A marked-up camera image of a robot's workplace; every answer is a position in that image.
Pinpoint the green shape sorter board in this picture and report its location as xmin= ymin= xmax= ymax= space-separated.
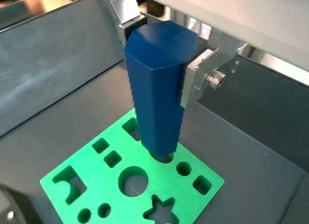
xmin=41 ymin=111 xmax=225 ymax=224

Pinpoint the dark round object corner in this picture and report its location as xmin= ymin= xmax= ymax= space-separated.
xmin=0 ymin=185 xmax=28 ymax=224

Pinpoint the grey metal tray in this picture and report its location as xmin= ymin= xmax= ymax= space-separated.
xmin=0 ymin=0 xmax=309 ymax=224

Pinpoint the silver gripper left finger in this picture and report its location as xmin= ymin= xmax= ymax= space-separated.
xmin=107 ymin=0 xmax=148 ymax=45

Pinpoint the blue hexagonal prism peg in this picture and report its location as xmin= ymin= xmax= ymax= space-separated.
xmin=125 ymin=21 xmax=198 ymax=156

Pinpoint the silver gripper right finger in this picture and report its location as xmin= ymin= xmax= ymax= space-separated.
xmin=180 ymin=28 xmax=241 ymax=108

